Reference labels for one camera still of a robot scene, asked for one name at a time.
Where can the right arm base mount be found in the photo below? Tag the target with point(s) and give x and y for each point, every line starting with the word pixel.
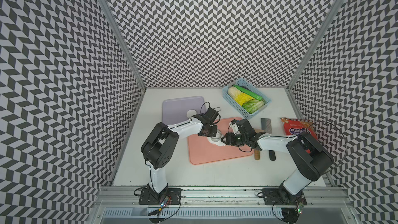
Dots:
pixel 279 196

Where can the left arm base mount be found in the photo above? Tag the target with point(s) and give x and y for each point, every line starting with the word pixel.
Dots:
pixel 149 197

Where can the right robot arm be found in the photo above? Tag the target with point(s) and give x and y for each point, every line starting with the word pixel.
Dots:
pixel 309 156

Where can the purple plastic tray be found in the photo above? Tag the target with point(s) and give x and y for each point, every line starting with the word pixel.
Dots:
pixel 175 110

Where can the white dough piece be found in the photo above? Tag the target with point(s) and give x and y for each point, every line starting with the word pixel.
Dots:
pixel 217 142

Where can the green lettuce leaves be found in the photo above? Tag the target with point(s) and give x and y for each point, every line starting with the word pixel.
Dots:
pixel 252 106

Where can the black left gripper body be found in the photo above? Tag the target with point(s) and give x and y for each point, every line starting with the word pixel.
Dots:
pixel 211 131

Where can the pink cutting board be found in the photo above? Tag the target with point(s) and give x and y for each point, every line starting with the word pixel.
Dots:
pixel 202 150

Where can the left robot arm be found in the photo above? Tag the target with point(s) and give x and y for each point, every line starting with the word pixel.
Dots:
pixel 160 145

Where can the light blue perforated plastic basket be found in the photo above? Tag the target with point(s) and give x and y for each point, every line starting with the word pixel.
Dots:
pixel 243 83

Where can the metal rectangular dough scraper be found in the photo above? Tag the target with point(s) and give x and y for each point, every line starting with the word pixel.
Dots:
pixel 266 125

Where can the yellow napa cabbage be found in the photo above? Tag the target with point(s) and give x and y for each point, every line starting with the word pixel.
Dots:
pixel 239 97

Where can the wooden rolling pin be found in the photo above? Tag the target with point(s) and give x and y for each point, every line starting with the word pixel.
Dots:
pixel 257 152

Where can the metal base rail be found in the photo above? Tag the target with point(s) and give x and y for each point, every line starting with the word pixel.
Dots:
pixel 317 205

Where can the red snack bag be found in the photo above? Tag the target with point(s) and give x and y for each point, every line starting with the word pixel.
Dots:
pixel 295 127

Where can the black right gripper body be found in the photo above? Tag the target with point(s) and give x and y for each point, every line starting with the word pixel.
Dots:
pixel 242 139

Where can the stack of white dumpling wrappers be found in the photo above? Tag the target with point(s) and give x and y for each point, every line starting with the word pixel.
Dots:
pixel 191 113

